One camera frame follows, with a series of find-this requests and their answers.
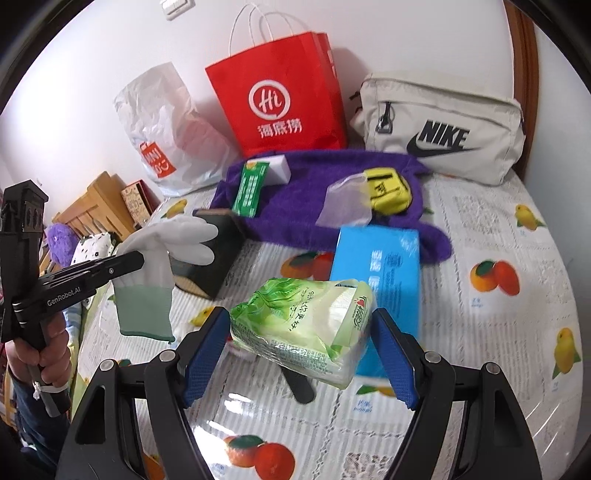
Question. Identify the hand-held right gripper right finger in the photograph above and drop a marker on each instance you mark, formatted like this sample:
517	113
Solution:
397	364

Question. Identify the wooden chair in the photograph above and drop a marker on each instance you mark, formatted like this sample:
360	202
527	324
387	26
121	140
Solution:
101	203

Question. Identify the white plastic shopping bag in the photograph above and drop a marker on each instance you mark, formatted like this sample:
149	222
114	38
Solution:
157	120

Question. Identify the green wet wipes pack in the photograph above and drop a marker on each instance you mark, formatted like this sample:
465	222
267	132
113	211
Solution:
249	191

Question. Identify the patterned gift box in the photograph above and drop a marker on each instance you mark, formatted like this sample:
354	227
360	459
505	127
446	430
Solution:
136	203

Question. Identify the light green tissue pack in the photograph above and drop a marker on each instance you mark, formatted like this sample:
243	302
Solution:
295	323

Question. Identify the fruit print tablecloth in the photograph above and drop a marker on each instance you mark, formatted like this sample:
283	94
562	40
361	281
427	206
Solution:
461	323

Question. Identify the white wall light switch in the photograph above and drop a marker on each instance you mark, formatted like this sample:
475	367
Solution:
178	7

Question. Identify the light green blanket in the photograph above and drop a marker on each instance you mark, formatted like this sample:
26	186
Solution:
83	378

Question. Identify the red paper bag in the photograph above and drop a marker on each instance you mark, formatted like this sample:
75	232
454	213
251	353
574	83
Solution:
277	83

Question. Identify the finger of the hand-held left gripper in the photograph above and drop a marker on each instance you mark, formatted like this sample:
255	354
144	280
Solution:
101	270

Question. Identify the white dotted pillow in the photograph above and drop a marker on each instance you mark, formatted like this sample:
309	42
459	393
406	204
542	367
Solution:
92	249

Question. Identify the clear plastic bag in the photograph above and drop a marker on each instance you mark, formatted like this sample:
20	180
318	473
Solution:
344	201

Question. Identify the yellow black pouch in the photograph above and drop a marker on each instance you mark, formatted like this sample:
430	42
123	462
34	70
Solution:
385	189

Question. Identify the dark green tin box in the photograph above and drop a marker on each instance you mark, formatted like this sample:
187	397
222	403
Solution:
221	258

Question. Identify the beige waist bag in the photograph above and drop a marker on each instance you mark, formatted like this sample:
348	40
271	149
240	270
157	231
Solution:
438	115

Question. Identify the person's left forearm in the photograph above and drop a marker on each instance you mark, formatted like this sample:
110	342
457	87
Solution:
32	415

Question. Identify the white glove with green cuff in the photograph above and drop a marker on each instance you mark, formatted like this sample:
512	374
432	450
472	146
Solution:
147	286

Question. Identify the purple fleece cloth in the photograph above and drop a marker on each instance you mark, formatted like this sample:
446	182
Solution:
300	207

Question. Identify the blue tissue pack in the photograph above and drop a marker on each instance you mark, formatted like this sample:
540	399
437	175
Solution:
388	267

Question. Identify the purple plush toy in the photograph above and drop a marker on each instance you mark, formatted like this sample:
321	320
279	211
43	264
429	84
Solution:
60	242

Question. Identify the person's left hand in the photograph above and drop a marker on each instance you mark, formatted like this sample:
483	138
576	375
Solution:
57	350

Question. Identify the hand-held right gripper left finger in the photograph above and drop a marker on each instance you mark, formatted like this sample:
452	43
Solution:
205	360

